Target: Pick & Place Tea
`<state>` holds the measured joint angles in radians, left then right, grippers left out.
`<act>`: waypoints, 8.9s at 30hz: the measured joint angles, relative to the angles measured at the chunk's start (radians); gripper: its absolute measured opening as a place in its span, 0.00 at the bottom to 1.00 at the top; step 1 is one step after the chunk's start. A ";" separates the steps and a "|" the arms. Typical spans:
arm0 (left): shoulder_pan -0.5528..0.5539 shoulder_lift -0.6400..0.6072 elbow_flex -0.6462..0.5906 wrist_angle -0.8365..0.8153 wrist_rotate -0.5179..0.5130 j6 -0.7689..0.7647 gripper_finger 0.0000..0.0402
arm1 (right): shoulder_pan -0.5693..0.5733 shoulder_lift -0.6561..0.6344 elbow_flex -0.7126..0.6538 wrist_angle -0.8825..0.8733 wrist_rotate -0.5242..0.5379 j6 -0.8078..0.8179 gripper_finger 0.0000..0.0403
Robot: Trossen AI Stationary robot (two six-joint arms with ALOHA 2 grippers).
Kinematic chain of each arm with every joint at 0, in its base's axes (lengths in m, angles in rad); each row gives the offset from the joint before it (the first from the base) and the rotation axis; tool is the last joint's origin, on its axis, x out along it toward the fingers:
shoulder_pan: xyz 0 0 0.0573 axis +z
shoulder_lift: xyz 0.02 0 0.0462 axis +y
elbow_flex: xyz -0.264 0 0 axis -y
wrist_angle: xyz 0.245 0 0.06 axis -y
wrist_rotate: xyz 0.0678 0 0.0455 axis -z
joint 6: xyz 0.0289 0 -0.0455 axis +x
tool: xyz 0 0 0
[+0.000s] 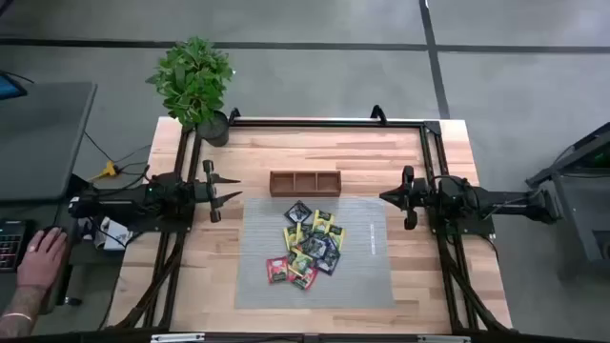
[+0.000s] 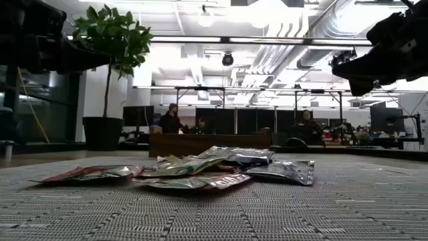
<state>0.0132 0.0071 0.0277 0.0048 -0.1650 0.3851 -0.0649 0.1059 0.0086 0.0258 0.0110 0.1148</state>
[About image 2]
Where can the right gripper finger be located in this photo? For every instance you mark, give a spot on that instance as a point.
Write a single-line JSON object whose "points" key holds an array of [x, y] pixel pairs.
{"points": [[361, 88], [364, 67]]}

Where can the person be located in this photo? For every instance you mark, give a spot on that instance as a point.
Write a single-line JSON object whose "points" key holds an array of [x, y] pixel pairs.
{"points": [[307, 129], [201, 125], [171, 120]]}

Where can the black round overhead camera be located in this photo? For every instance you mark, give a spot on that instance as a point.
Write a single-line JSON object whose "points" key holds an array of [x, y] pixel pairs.
{"points": [[227, 59]]}

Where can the grey woven placemat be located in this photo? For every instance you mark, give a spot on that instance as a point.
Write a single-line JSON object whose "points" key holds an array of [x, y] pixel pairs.
{"points": [[301, 214]]}

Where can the white cylinder post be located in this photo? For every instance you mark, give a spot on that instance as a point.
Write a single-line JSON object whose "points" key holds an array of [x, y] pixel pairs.
{"points": [[7, 149]]}

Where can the black computer monitor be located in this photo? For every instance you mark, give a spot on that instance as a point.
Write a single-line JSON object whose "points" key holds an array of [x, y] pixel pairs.
{"points": [[138, 115], [386, 120]]}

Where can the wooden tea box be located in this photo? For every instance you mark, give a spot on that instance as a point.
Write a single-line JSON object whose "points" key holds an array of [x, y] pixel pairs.
{"points": [[207, 145]]}

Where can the green leafy plant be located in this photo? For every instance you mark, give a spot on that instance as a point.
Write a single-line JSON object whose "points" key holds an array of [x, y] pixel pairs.
{"points": [[113, 37]]}

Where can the black desk frame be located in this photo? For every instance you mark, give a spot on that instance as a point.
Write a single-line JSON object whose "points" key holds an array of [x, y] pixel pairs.
{"points": [[317, 91], [200, 88]]}

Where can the black desk partition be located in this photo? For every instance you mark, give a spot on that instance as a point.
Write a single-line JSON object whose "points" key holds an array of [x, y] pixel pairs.
{"points": [[254, 120]]}

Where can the black ceiling spotlight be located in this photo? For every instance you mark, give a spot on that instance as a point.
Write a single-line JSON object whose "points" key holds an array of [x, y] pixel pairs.
{"points": [[344, 55]]}

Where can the black plant pot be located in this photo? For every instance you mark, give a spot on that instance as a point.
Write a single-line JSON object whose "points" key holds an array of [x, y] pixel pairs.
{"points": [[102, 134]]}

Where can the red tea packet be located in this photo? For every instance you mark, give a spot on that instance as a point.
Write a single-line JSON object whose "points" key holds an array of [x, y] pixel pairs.
{"points": [[90, 174], [227, 169], [200, 181]]}

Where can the black overhead light bar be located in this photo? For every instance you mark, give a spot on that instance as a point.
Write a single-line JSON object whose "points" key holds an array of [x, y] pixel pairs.
{"points": [[225, 39]]}

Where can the small potted plant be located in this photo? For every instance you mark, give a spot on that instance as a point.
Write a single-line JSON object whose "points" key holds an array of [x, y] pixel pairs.
{"points": [[364, 138]]}

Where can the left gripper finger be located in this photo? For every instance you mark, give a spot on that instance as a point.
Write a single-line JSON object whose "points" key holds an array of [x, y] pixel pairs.
{"points": [[87, 60]]}

